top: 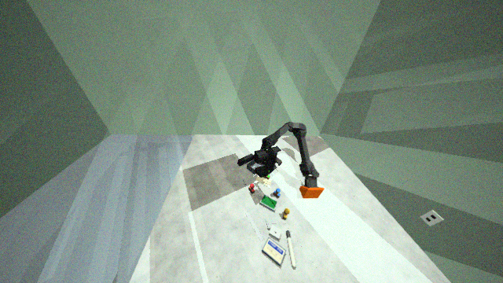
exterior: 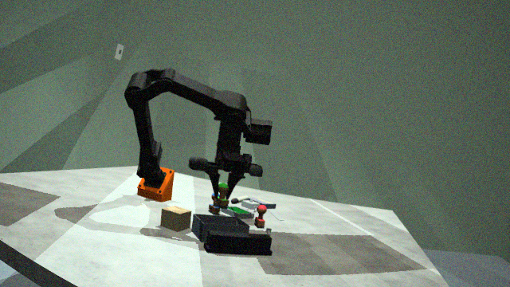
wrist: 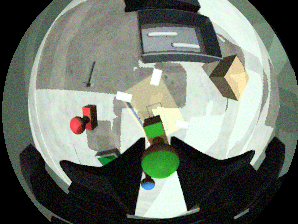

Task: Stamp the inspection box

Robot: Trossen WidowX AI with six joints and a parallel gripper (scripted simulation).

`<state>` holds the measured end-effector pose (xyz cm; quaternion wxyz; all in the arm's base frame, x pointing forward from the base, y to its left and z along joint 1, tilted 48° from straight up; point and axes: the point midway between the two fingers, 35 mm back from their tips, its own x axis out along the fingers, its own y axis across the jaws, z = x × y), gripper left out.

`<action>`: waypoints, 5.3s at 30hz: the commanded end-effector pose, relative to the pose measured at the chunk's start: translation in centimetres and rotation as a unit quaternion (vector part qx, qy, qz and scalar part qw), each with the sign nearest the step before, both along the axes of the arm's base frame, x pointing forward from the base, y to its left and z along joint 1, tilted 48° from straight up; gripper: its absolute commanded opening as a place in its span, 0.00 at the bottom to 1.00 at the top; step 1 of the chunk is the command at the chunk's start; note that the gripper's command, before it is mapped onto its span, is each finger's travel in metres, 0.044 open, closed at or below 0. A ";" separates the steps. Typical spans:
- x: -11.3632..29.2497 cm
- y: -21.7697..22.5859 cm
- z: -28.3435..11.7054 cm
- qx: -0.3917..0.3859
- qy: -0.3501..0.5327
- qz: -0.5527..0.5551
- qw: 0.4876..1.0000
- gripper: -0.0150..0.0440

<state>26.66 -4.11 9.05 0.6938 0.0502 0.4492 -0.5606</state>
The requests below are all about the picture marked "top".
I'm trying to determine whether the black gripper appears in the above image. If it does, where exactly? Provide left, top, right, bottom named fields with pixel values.
left=255, top=158, right=282, bottom=178

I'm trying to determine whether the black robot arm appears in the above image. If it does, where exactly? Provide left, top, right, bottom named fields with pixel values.
left=254, top=122, right=319, bottom=188

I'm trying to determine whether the rubber stamp with yellow knob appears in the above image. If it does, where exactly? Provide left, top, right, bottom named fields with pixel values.
left=283, top=208, right=290, bottom=219

